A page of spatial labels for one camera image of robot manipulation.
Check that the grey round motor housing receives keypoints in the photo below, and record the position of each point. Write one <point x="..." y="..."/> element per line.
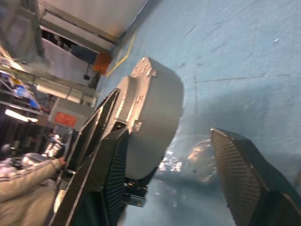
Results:
<point x="160" y="113"/>

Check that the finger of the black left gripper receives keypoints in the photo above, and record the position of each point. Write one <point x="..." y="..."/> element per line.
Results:
<point x="94" y="127"/>

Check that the orange box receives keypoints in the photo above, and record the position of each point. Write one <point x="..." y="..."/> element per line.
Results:
<point x="102" y="63"/>

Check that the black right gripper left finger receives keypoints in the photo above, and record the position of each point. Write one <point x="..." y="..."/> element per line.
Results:
<point x="101" y="179"/>

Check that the white tube light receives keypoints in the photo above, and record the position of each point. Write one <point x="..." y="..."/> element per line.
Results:
<point x="20" y="115"/>

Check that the beige jacket sleeve arm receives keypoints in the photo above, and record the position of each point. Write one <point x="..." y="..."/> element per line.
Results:
<point x="26" y="188"/>

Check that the grey box with red label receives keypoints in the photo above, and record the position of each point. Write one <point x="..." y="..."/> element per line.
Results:
<point x="67" y="117"/>

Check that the grey round housing lid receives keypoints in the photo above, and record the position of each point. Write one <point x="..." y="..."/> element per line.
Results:
<point x="131" y="99"/>

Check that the bystander bare hand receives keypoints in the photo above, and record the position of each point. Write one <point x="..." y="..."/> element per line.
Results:
<point x="62" y="162"/>

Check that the white panel with metal frame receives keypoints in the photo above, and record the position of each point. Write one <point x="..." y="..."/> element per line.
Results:
<point x="94" y="16"/>

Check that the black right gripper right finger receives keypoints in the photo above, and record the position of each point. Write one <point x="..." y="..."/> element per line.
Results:
<point x="249" y="179"/>

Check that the metal shelf rack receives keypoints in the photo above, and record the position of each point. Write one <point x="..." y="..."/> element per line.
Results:
<point x="47" y="77"/>

